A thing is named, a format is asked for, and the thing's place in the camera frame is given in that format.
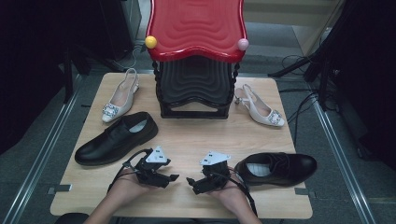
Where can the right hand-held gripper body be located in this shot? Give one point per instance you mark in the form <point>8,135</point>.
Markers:
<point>214,158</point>

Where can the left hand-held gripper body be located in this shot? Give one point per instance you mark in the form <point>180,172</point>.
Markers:
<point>157,155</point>

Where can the black leather shoe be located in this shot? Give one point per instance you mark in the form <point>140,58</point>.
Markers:
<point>109,143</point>
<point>289,168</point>

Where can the white slingback heel shoe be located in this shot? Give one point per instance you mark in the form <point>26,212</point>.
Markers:
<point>264,112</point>
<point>123,97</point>

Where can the red and black shoe rack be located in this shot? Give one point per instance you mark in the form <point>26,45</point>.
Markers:
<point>196,28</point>

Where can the person's right hand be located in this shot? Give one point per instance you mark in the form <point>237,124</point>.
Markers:
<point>233,199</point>

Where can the person's left hand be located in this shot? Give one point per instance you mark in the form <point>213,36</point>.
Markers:
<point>124,189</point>

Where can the black metal stand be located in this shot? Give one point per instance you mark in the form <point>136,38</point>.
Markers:
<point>67,84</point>

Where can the black tripod stand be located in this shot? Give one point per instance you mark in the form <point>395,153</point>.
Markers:
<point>323,93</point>

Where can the dark curtain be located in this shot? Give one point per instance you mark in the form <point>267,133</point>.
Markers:
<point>31,62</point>
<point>373,77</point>

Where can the grey metal table bracket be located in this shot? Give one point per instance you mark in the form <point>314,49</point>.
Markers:
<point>59,188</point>
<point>305,192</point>

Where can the metal floor rail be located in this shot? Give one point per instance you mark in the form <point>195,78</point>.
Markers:
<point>40,155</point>
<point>342,161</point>

